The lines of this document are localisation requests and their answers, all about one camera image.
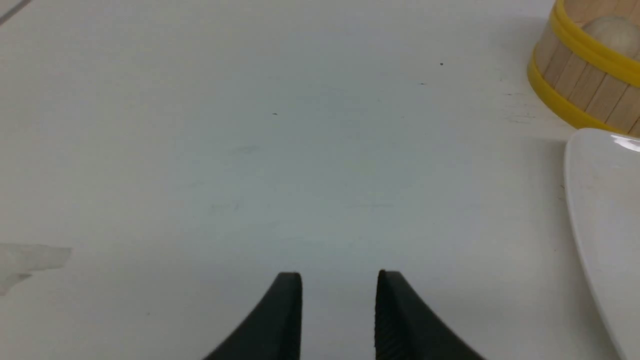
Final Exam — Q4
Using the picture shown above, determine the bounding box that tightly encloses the white rectangular plate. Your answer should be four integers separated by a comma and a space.
564, 129, 640, 360

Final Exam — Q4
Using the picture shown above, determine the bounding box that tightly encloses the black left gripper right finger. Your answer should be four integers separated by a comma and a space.
375, 269, 482, 360

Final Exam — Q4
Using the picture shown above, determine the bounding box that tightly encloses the white steamed bun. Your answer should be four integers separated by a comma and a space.
582, 15, 640, 59

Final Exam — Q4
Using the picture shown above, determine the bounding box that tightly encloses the yellow-rimmed bamboo steamer basket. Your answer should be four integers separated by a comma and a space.
526, 0, 640, 137

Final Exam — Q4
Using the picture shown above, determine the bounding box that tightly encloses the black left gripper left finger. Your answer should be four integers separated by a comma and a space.
205, 272, 303, 360

